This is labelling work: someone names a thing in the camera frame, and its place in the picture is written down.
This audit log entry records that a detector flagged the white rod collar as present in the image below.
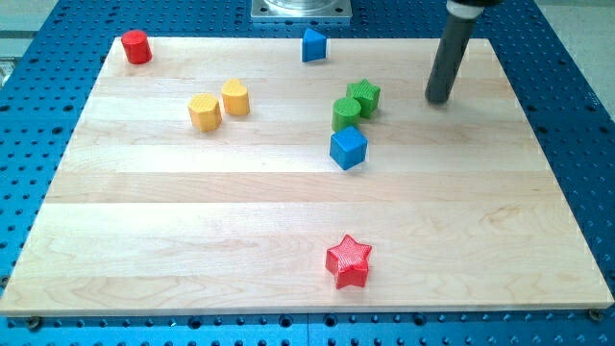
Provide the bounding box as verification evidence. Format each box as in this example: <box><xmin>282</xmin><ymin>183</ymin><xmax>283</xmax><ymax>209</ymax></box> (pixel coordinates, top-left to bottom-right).
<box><xmin>446</xmin><ymin>0</ymin><xmax>484</xmax><ymax>20</ymax></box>

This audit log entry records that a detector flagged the blue triangle block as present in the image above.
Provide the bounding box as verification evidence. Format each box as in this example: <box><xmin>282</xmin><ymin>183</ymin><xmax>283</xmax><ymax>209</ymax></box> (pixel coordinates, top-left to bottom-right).
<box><xmin>302</xmin><ymin>28</ymin><xmax>328</xmax><ymax>62</ymax></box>

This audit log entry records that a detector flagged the wooden board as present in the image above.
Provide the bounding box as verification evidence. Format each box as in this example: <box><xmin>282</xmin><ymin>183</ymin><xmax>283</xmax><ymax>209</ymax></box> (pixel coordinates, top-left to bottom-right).
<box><xmin>1</xmin><ymin>37</ymin><xmax>613</xmax><ymax>316</ymax></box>

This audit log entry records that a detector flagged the red star block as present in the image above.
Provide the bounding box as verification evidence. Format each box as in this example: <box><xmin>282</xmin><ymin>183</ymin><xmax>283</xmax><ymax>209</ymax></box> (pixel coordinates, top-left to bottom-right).
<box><xmin>325</xmin><ymin>235</ymin><xmax>372</xmax><ymax>289</ymax></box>

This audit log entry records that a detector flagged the green cylinder block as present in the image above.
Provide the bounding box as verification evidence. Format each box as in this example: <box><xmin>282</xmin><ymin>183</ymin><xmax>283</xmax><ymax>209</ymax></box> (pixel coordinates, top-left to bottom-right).
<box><xmin>332</xmin><ymin>97</ymin><xmax>361</xmax><ymax>132</ymax></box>

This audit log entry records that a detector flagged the red cylinder block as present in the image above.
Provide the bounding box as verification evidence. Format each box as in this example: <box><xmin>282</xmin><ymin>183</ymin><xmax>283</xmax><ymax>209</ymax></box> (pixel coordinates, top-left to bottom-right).
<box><xmin>120</xmin><ymin>30</ymin><xmax>153</xmax><ymax>64</ymax></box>

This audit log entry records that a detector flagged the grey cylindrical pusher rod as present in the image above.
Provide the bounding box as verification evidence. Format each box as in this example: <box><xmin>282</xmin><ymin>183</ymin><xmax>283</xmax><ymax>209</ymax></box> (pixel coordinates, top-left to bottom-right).
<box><xmin>425</xmin><ymin>14</ymin><xmax>476</xmax><ymax>104</ymax></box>

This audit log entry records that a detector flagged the yellow hexagon block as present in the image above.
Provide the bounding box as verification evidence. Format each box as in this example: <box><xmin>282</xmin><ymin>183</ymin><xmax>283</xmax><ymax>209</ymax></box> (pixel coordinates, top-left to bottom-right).
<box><xmin>187</xmin><ymin>93</ymin><xmax>222</xmax><ymax>132</ymax></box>

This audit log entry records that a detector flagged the green star block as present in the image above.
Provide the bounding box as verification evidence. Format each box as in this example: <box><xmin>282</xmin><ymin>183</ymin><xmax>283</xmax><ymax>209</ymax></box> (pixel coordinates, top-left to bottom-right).
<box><xmin>346</xmin><ymin>78</ymin><xmax>381</xmax><ymax>118</ymax></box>

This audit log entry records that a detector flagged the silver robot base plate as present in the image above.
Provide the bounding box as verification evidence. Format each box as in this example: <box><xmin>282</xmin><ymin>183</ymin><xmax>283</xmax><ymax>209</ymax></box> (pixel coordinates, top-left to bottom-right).
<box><xmin>250</xmin><ymin>0</ymin><xmax>353</xmax><ymax>22</ymax></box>

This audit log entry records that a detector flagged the blue cube block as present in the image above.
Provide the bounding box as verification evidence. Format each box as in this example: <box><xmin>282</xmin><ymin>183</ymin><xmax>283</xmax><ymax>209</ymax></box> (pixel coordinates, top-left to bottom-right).
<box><xmin>330</xmin><ymin>126</ymin><xmax>368</xmax><ymax>170</ymax></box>

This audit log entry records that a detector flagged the yellow heart block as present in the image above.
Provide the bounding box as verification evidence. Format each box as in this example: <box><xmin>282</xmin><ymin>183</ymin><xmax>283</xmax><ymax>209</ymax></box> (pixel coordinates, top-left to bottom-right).
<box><xmin>221</xmin><ymin>79</ymin><xmax>250</xmax><ymax>115</ymax></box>

